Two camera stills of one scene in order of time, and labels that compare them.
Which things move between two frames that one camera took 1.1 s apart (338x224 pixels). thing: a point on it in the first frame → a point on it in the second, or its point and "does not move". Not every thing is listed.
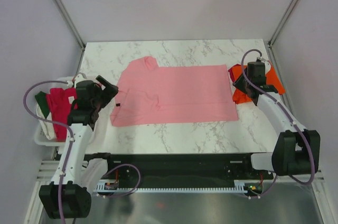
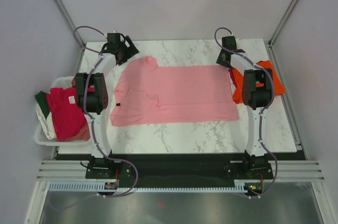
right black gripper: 238,85 → 219,59
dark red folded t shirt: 232,74 does not move
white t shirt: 47,127 does not move
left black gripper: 109,93 → 131,51
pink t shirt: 147,94 does not move
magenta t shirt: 61,102 does not move
